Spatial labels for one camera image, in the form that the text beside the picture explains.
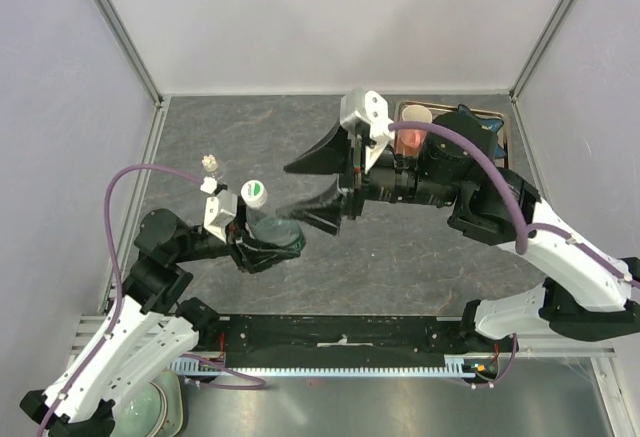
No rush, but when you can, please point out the green ceramic plate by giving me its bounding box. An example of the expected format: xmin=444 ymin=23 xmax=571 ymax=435
xmin=152 ymin=370 xmax=188 ymax=436

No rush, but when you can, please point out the purple cable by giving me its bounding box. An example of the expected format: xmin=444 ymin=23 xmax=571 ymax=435
xmin=37 ymin=164 xmax=266 ymax=437
xmin=389 ymin=121 xmax=640 ymax=291

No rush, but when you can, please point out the slotted cable duct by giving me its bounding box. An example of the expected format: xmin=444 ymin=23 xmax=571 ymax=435
xmin=168 ymin=356 xmax=497 ymax=378

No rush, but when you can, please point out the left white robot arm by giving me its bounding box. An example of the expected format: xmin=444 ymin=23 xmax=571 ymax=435
xmin=20 ymin=205 xmax=305 ymax=436

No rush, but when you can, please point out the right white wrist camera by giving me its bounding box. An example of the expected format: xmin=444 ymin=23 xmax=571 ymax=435
xmin=339 ymin=88 xmax=395 ymax=174

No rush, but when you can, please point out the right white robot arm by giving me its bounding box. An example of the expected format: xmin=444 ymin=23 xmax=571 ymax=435
xmin=278 ymin=110 xmax=639 ymax=351

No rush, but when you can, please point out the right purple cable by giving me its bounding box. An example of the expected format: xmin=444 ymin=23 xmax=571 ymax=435
xmin=389 ymin=121 xmax=640 ymax=291

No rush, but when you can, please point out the white bottle cap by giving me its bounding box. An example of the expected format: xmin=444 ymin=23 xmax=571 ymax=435
xmin=241 ymin=179 xmax=268 ymax=209

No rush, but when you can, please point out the cream bottle cap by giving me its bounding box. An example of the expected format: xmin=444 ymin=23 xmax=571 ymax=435
xmin=201 ymin=155 xmax=218 ymax=172

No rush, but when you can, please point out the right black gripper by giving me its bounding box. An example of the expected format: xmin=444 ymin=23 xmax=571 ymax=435
xmin=277 ymin=110 xmax=460 ymax=237

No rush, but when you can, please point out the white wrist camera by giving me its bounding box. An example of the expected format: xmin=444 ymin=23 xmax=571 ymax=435
xmin=339 ymin=88 xmax=395 ymax=174
xmin=200 ymin=177 xmax=238 ymax=243

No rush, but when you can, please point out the green ceramic bowl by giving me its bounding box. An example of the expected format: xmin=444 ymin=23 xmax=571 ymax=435
xmin=112 ymin=383 xmax=168 ymax=437

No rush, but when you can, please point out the metal tray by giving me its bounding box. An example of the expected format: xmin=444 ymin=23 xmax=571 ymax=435
xmin=393 ymin=100 xmax=513 ymax=168

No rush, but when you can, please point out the blue star-shaped dish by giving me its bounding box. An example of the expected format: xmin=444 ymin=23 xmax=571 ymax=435
xmin=457 ymin=104 xmax=507 ymax=159

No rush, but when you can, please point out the green label water bottle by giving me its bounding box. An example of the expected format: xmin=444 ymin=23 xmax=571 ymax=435
xmin=246 ymin=206 xmax=306 ymax=252

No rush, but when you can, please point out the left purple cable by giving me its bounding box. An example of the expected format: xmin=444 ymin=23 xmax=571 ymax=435
xmin=37 ymin=164 xmax=266 ymax=437

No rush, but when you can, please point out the pink mug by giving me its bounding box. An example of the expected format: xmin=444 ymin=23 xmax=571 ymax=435
xmin=395 ymin=104 xmax=433 ymax=157

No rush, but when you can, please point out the clear bottle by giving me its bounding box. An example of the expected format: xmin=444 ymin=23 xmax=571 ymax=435
xmin=210 ymin=169 xmax=228 ymax=184

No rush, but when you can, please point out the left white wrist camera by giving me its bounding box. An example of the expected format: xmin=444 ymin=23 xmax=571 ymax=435
xmin=200 ymin=177 xmax=238 ymax=243

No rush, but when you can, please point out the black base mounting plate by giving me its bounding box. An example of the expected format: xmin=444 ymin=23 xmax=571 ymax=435
xmin=162 ymin=313 xmax=506 ymax=356

